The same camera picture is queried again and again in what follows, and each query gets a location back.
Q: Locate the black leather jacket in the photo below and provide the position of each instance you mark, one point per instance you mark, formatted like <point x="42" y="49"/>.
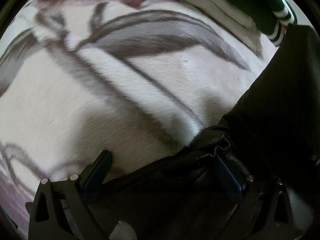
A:
<point x="273" y="130"/>

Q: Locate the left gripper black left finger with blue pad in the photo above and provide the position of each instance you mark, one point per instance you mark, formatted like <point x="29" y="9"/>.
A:
<point x="60" y="209"/>

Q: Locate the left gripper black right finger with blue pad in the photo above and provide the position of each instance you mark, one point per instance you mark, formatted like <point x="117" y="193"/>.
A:
<point x="257" y="196"/>

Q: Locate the folded green striped garment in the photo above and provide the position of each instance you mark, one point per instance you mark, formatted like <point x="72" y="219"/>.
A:
<point x="271" y="17"/>

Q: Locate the floral purple bed blanket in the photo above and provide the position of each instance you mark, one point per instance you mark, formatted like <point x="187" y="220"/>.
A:
<point x="139" y="78"/>

